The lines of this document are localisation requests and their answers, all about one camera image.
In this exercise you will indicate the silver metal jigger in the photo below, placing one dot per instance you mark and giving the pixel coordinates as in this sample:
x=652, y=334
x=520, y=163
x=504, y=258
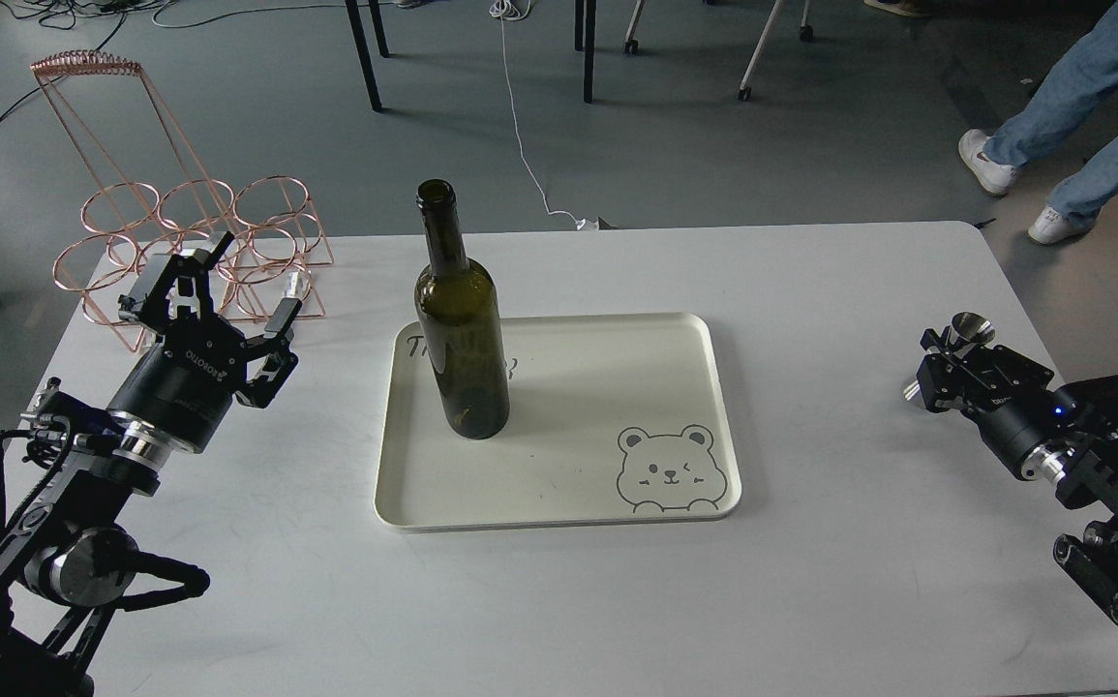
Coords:
x=967, y=321

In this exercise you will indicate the dark green wine bottle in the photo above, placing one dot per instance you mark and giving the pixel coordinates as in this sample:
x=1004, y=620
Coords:
x=457, y=306

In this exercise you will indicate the copper wire wine rack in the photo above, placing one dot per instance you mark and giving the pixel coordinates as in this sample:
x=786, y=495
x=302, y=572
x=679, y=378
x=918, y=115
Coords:
x=278, y=239

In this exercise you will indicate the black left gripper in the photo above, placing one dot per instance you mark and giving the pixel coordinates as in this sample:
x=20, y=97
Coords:
x=183, y=385

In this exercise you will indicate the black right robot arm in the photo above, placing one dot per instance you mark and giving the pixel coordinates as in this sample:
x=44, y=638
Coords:
x=1067, y=436

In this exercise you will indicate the person in blue jeans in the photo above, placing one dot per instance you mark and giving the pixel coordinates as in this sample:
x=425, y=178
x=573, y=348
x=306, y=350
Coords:
x=1080, y=81

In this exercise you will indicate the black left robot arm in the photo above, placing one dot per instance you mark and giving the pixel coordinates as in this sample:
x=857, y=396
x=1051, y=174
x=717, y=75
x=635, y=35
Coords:
x=66, y=567

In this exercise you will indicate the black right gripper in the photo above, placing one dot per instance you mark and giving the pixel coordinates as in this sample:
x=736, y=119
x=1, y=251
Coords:
x=1007, y=397

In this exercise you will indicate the cream bear tray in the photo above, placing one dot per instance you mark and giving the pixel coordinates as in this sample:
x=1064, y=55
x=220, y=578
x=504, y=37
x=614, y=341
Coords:
x=615, y=419

